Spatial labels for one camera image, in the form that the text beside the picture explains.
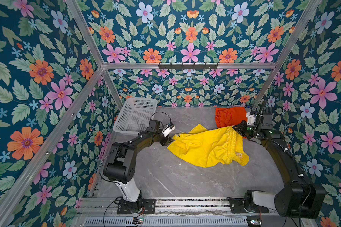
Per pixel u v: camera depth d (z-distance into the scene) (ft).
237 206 2.38
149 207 2.41
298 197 1.28
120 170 1.57
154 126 2.48
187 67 3.04
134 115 3.75
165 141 2.76
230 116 3.64
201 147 2.99
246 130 2.27
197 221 2.51
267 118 1.99
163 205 2.46
